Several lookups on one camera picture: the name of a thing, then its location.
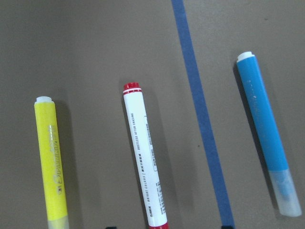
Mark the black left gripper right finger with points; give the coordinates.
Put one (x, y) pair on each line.
(226, 227)

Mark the red white marker pen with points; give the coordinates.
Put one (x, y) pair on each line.
(144, 155)

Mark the blue highlighter pen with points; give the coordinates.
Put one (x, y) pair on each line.
(270, 140)

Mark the long blue tape strip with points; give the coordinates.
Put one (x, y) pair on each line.
(213, 160)

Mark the yellow highlighter pen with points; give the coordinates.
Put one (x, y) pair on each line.
(51, 165)

